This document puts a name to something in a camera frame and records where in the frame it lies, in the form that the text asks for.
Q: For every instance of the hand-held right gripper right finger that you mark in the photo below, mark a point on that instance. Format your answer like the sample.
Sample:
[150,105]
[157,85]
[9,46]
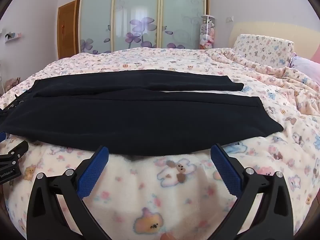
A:
[225,170]

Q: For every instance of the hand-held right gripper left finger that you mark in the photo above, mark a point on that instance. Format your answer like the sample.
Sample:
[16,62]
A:
[95,172]

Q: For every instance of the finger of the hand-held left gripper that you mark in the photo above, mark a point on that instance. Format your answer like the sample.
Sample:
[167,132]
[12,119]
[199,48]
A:
[2,137]
[20,147]

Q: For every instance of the black pants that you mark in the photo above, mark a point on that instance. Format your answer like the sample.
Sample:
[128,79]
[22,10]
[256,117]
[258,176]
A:
[140,120]

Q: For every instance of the floral patterned bed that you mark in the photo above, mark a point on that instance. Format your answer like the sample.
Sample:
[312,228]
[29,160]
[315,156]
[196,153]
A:
[160,205]

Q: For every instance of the wooden door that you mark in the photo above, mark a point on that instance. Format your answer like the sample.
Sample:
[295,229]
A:
[66,30]

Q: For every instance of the printed bear pillow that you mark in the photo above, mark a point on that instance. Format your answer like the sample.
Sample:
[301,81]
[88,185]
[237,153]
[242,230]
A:
[262,48]

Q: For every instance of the purple pillow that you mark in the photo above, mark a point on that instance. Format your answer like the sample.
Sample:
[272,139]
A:
[307,70]

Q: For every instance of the clear cylinder of plush toys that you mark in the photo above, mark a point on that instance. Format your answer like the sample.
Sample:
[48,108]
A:
[207,32]

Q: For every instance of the pink pillow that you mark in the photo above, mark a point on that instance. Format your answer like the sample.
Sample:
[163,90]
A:
[315,58]

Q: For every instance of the cream headboard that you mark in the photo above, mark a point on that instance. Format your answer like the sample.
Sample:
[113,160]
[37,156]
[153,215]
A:
[287,30]

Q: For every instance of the flowered sliding door wardrobe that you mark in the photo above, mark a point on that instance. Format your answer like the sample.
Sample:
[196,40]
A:
[137,17]

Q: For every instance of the white wall shelf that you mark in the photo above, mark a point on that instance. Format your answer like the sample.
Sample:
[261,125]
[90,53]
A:
[13,36]

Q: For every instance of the white wall socket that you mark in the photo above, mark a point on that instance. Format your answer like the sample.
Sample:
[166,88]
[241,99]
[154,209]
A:
[229,19]

